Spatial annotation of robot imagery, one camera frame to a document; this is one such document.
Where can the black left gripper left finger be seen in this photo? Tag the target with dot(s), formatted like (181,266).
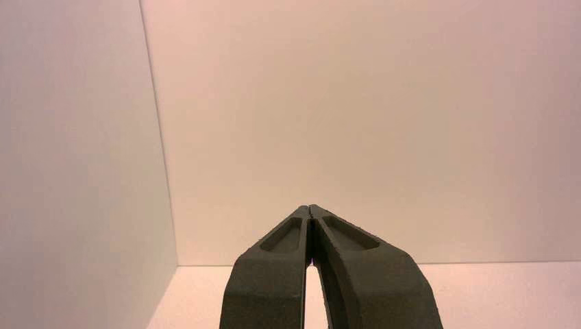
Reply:
(268,290)

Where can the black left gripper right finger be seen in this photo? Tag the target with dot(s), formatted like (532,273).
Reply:
(376,290)

